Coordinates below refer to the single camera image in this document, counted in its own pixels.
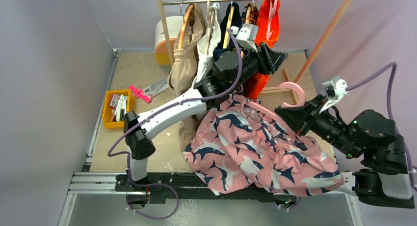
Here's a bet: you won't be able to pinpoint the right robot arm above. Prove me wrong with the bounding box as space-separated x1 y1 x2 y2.
274 94 416 209

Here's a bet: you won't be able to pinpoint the yellow plastic bin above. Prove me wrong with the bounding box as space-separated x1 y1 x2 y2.
102 89 134 129

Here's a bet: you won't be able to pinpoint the printed flat package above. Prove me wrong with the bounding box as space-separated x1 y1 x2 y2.
144 76 169 98

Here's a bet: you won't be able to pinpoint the orange hanger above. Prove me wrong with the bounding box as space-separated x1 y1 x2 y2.
178 4 195 49

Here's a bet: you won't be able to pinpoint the navy shorts on hanger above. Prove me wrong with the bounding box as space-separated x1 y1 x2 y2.
213 1 243 61

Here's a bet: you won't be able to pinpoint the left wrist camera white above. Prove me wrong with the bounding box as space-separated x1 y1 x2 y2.
230 24 258 52

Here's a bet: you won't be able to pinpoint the white shorts on hanger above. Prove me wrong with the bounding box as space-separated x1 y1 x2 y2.
192 2 221 87

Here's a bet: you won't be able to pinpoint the orange shorts on hanger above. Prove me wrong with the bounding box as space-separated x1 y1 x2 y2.
243 0 280 100

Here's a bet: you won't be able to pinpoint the beige shorts on hanger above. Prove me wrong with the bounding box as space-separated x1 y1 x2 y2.
169 3 208 152

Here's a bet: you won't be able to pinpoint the pink shark print shorts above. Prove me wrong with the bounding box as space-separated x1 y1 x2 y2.
183 94 344 196

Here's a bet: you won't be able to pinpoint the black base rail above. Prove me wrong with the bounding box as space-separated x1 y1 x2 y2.
116 171 307 206

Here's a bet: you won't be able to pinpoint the wooden clothes rack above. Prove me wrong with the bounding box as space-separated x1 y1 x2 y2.
154 0 360 105

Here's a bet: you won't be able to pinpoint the patterned shorts on hanger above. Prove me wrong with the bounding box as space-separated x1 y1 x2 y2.
241 2 259 25

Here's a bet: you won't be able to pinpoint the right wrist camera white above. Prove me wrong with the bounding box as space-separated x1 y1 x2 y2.
319 75 348 113

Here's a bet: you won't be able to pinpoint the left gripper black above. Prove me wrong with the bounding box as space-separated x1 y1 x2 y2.
228 42 287 92

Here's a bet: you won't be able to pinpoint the round drawer cabinet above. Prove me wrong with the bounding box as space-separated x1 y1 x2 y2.
154 16 183 69

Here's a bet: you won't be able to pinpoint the pink plastic clip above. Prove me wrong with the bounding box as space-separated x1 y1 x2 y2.
128 85 152 104

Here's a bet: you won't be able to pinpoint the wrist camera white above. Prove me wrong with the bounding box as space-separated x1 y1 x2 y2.
230 24 258 52
319 75 348 113

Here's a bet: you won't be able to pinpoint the pink plastic hanger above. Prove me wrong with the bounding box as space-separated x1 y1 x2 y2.
266 0 278 40
246 81 307 121

